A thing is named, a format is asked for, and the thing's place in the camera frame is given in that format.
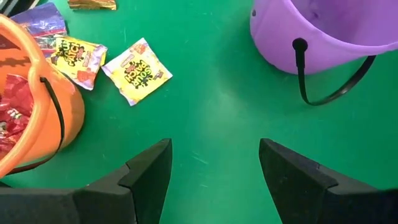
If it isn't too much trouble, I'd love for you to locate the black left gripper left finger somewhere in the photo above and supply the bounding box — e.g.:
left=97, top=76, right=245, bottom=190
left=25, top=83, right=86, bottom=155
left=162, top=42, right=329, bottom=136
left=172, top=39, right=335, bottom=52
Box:
left=0, top=138, right=174, bottom=224

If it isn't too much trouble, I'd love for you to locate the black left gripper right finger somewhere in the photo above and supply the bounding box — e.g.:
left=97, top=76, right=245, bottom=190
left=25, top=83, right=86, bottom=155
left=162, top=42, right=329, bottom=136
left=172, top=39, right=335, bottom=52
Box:
left=259, top=138, right=398, bottom=224

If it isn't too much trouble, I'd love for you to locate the orange halloween bucket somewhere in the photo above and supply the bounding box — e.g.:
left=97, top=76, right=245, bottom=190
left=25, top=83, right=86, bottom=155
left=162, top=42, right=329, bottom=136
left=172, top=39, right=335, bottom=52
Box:
left=0, top=14, right=86, bottom=179

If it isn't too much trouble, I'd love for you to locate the red candy wrappers pile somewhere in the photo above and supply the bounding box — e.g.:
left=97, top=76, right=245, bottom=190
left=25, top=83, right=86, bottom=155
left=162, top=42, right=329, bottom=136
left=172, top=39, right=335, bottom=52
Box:
left=0, top=73, right=34, bottom=153

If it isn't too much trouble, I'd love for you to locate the purple halloween bucket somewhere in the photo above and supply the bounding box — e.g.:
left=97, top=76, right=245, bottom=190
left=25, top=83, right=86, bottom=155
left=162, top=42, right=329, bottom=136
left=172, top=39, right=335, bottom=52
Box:
left=249, top=0, right=398, bottom=106

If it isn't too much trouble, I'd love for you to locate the purple candy pack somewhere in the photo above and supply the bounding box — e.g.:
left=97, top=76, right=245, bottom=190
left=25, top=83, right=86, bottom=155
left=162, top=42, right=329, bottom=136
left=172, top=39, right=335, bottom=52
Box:
left=11, top=2, right=68, bottom=58

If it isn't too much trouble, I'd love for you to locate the orange pink candy pack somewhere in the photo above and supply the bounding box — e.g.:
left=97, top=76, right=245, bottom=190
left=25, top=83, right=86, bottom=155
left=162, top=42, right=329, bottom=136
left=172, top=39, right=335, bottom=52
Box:
left=67, top=0, right=118, bottom=11

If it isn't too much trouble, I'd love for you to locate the yellow sour patch pack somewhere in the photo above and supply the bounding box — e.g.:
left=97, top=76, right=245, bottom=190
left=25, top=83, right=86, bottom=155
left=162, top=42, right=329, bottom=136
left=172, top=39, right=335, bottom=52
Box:
left=101, top=37, right=174, bottom=107
left=50, top=35, right=108, bottom=91

